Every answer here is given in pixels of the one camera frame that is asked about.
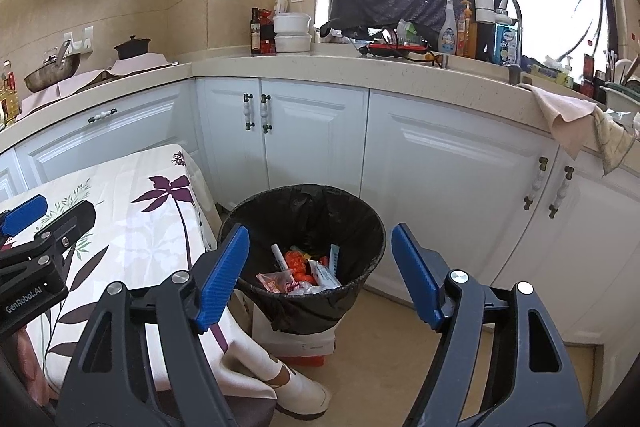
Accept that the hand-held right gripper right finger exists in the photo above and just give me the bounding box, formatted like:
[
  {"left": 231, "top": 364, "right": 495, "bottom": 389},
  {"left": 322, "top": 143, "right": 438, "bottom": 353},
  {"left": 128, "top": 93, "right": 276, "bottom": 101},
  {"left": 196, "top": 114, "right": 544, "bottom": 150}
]
[{"left": 391, "top": 222, "right": 590, "bottom": 427}]

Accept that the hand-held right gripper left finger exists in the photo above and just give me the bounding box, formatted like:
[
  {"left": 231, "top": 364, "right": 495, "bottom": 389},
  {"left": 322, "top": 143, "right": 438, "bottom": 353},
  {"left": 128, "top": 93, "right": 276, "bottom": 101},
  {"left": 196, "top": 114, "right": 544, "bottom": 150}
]
[{"left": 56, "top": 224, "right": 251, "bottom": 427}]

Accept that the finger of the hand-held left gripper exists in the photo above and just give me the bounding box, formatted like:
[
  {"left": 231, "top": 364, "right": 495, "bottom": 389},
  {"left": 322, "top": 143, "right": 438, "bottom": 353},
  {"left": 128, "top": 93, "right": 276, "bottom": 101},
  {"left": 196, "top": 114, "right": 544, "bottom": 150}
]
[
  {"left": 27, "top": 200, "right": 97, "bottom": 270},
  {"left": 0, "top": 194, "right": 49, "bottom": 239}
]

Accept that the orange plastic bag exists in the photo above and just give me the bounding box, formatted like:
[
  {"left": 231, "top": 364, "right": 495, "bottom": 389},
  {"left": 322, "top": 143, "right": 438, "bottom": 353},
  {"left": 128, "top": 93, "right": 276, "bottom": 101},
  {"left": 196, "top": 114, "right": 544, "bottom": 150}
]
[{"left": 285, "top": 249, "right": 318, "bottom": 285}]

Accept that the white blue pouch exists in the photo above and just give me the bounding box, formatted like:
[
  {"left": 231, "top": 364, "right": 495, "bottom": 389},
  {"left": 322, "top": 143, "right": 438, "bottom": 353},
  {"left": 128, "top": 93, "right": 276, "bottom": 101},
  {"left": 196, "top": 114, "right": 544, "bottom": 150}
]
[{"left": 307, "top": 259, "right": 343, "bottom": 293}]

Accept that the bin with black liner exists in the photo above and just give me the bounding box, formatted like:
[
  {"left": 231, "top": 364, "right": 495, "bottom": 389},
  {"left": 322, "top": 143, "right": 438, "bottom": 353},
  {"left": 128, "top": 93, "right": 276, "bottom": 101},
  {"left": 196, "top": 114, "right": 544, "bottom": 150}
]
[{"left": 217, "top": 184, "right": 387, "bottom": 335}]

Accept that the floral tablecloth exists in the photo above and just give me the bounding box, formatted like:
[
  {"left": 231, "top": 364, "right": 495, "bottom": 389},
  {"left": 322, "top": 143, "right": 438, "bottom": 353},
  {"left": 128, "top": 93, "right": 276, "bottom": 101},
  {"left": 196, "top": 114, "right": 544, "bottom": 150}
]
[{"left": 0, "top": 146, "right": 278, "bottom": 408}]

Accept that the yellow cooking oil bottle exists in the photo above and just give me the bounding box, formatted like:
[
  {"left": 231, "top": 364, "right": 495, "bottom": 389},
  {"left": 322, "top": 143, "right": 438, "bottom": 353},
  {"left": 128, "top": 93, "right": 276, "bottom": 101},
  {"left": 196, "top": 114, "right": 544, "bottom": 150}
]
[{"left": 0, "top": 62, "right": 21, "bottom": 128}]

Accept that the white kitchen cabinet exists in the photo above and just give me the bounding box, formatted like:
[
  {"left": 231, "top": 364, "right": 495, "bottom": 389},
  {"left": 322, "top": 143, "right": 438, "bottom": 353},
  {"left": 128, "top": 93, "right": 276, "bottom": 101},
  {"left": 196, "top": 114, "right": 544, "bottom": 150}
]
[{"left": 0, "top": 42, "right": 640, "bottom": 388}]

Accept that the metal wok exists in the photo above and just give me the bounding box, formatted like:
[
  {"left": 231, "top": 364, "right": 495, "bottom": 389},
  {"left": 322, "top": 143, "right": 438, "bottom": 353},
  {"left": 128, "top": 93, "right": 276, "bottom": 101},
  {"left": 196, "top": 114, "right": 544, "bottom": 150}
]
[{"left": 24, "top": 39, "right": 81, "bottom": 92}]

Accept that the person's white shoe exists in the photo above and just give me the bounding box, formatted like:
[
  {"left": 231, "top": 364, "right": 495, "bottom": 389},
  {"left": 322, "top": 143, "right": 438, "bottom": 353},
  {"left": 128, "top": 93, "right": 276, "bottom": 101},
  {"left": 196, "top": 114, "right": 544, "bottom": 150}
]
[{"left": 275, "top": 367, "right": 332, "bottom": 420}]

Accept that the black pot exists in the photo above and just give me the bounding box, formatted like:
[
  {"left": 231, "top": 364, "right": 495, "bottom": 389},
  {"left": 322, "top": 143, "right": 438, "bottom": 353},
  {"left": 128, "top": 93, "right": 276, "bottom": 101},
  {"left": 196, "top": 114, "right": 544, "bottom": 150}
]
[{"left": 114, "top": 35, "right": 152, "bottom": 60}]

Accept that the beige towel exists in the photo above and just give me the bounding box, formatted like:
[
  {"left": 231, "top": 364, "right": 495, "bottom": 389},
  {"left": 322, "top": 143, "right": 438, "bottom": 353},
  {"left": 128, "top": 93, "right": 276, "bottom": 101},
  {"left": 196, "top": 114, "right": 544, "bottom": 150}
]
[{"left": 520, "top": 83, "right": 598, "bottom": 160}]

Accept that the checked rag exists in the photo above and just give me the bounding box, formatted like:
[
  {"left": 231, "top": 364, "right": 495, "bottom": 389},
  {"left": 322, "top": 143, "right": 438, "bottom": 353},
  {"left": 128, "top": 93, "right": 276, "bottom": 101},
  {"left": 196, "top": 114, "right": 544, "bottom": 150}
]
[{"left": 587, "top": 107, "right": 636, "bottom": 175}]

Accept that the white spray bottle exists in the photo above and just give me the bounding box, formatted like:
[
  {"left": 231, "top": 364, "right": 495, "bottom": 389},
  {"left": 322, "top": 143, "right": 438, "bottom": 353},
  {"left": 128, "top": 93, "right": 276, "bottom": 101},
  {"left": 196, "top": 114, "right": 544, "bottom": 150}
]
[{"left": 438, "top": 0, "right": 457, "bottom": 55}]

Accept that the white food container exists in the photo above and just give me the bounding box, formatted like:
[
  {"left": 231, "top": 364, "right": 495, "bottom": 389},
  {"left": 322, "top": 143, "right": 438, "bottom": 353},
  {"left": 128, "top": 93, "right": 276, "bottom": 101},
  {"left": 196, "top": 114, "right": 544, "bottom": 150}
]
[
  {"left": 272, "top": 13, "right": 312, "bottom": 36},
  {"left": 274, "top": 34, "right": 312, "bottom": 54}
]

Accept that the orange dish soap bottle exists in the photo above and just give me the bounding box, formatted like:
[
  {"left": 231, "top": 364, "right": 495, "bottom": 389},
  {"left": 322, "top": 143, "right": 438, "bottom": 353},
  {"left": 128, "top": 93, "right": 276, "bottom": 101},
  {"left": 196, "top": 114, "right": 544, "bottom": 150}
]
[{"left": 457, "top": 0, "right": 477, "bottom": 58}]

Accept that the blue white package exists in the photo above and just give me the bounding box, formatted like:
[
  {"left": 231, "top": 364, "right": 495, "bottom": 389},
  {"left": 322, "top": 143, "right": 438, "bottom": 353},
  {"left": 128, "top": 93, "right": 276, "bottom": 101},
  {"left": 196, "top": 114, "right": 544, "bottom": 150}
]
[{"left": 494, "top": 23, "right": 518, "bottom": 66}]

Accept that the green dish basin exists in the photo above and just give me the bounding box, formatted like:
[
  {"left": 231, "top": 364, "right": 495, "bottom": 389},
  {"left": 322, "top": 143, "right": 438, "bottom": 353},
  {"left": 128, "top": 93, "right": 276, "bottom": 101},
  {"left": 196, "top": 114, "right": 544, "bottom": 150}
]
[{"left": 602, "top": 57, "right": 640, "bottom": 115}]

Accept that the metal faucet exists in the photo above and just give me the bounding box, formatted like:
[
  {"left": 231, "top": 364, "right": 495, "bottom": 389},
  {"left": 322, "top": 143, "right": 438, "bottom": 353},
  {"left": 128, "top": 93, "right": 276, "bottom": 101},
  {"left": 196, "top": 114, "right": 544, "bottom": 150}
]
[{"left": 497, "top": 0, "right": 524, "bottom": 68}]

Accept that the white faucet water filter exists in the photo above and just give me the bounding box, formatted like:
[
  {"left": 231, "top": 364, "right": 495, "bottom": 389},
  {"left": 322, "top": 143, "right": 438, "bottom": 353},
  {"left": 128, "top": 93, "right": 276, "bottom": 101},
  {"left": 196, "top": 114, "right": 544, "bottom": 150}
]
[{"left": 473, "top": 0, "right": 516, "bottom": 25}]

